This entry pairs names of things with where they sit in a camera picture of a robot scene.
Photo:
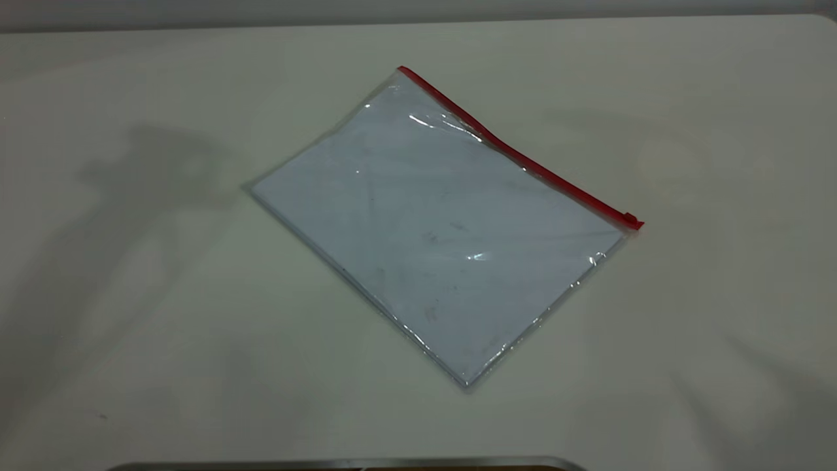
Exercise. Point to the grey metal edge strip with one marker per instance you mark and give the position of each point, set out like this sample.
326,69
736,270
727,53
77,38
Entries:
327,465

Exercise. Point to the clear zip bag red zipper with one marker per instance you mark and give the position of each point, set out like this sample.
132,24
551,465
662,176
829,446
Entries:
444,229

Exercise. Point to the white paper stack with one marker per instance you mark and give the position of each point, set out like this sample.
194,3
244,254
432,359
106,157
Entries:
438,235

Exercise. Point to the red zipper slider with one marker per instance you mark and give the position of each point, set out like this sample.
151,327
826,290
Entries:
632,220

